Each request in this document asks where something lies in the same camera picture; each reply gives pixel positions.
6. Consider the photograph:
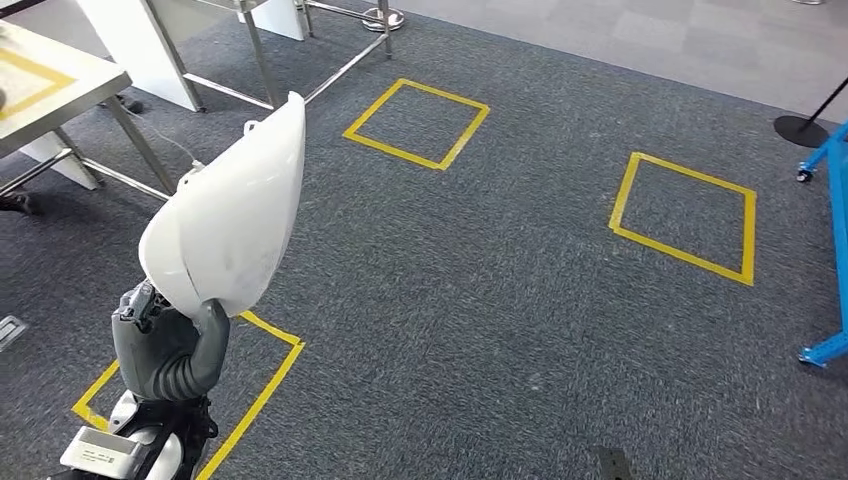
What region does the white curved plastic part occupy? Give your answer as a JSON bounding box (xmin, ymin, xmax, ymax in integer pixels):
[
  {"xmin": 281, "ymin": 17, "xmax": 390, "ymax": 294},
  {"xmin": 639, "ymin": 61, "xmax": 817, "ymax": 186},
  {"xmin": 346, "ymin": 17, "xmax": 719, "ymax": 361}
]
[{"xmin": 137, "ymin": 91, "xmax": 308, "ymax": 321}]

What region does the black robot body part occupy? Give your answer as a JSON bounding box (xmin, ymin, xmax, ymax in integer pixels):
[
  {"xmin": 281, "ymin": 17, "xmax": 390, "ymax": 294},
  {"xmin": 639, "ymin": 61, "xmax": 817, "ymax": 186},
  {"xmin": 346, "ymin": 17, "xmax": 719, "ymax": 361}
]
[{"xmin": 591, "ymin": 445, "xmax": 635, "ymax": 480}]

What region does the steel workbench with tape square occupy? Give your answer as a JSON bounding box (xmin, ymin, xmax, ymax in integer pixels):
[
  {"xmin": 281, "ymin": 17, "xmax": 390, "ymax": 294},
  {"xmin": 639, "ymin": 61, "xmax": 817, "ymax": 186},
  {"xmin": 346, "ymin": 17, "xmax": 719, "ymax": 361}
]
[{"xmin": 0, "ymin": 18, "xmax": 181, "ymax": 201}]

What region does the blue metal shelf rack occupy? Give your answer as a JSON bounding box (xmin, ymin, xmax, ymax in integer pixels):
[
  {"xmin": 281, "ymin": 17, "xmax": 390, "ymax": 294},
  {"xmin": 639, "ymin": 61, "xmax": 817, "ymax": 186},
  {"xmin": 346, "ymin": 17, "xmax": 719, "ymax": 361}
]
[{"xmin": 796, "ymin": 119, "xmax": 848, "ymax": 371}]

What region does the chrome round stanchion base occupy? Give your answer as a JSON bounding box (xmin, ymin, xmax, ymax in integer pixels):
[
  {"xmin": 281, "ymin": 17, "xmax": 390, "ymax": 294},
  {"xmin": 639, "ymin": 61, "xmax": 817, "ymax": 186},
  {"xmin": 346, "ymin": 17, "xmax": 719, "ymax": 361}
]
[{"xmin": 360, "ymin": 5, "xmax": 407, "ymax": 33}]

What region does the yellow floor tape square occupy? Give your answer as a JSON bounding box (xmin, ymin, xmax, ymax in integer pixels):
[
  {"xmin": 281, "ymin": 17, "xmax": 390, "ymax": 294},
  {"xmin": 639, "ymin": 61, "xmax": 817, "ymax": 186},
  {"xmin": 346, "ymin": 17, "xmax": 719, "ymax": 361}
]
[{"xmin": 71, "ymin": 309, "xmax": 306, "ymax": 480}]

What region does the black stanchion with base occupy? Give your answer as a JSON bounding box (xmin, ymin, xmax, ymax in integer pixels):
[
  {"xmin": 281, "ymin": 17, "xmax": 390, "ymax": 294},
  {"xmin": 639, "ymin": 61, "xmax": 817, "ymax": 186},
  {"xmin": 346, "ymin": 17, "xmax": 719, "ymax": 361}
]
[{"xmin": 773, "ymin": 74, "xmax": 848, "ymax": 150}]

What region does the grey floor outlet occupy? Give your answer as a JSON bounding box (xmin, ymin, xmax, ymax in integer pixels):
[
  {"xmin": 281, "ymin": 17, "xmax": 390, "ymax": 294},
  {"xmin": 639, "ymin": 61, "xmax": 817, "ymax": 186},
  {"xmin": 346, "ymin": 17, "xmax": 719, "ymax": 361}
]
[{"xmin": 0, "ymin": 315, "xmax": 30, "ymax": 354}]

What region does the steel table frame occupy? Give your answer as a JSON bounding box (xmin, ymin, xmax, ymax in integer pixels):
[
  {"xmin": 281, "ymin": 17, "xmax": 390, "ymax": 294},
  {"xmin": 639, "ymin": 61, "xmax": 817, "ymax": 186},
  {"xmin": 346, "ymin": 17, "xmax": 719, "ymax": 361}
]
[{"xmin": 180, "ymin": 0, "xmax": 397, "ymax": 113}]

